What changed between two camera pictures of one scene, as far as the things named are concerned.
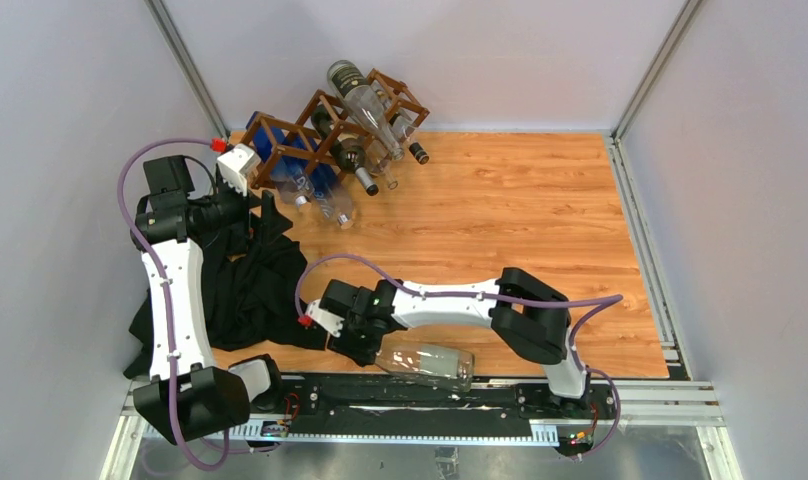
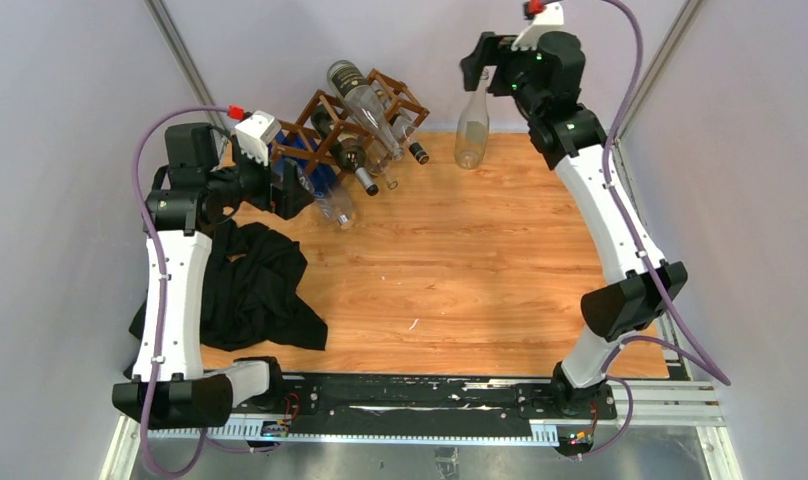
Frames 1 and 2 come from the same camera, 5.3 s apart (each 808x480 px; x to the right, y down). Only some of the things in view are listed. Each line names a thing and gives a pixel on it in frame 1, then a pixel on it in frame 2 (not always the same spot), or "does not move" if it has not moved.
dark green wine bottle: [348, 154] does not move
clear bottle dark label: [443, 367] to [472, 129]
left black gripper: [272, 222] to [284, 201]
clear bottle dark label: [352, 84] does not move
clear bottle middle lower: [376, 154] does not move
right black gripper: [362, 352] to [491, 51]
